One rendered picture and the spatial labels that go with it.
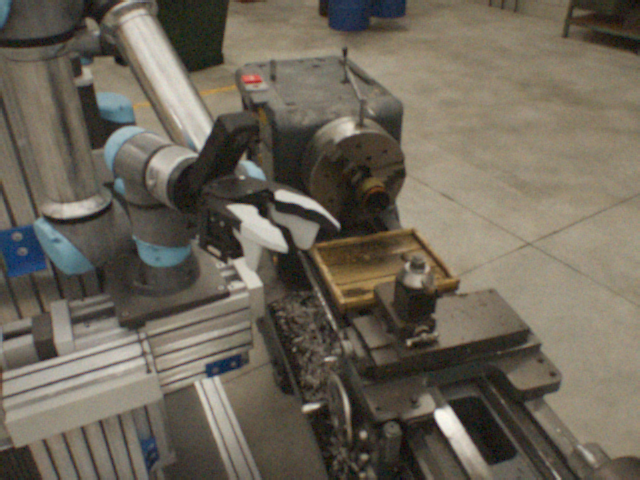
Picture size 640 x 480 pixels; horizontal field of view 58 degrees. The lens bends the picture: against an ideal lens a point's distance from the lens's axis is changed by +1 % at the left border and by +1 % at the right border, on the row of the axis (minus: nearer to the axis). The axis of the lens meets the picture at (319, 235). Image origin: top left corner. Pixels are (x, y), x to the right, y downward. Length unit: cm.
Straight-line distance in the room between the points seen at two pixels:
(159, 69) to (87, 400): 62
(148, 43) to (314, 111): 98
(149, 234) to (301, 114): 109
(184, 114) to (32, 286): 64
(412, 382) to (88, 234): 76
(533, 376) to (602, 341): 163
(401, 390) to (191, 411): 109
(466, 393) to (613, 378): 151
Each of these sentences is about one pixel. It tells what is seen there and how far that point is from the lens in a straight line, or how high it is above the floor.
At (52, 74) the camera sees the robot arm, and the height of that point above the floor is 163.
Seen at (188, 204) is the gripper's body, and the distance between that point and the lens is 73.
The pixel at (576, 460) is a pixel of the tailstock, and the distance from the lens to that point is 107.
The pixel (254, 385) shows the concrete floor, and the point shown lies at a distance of 259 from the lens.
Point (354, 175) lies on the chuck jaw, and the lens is 170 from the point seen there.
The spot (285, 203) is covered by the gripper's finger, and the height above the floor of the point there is 158.
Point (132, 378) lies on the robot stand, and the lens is 119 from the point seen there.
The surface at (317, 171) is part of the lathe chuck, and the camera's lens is 173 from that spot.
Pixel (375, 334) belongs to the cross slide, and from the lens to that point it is 137.
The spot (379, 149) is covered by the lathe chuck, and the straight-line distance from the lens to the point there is 177.
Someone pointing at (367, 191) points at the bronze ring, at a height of 110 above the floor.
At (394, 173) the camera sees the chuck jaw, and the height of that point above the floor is 111.
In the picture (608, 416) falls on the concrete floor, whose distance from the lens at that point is 273.
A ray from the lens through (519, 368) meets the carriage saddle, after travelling 146.
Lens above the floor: 190
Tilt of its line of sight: 33 degrees down
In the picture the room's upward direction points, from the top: straight up
